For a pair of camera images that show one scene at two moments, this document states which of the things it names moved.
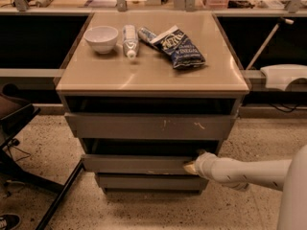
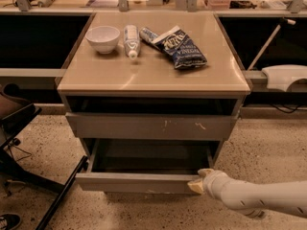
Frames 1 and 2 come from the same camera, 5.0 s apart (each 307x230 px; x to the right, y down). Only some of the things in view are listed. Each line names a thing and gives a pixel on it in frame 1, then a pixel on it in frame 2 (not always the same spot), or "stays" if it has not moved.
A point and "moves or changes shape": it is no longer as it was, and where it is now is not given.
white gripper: (203, 165) -> (212, 182)
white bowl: (103, 39) stays
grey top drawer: (150, 125) stays
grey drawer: (142, 156) moves or changes shape
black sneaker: (10, 220) stays
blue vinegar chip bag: (174, 43) stays
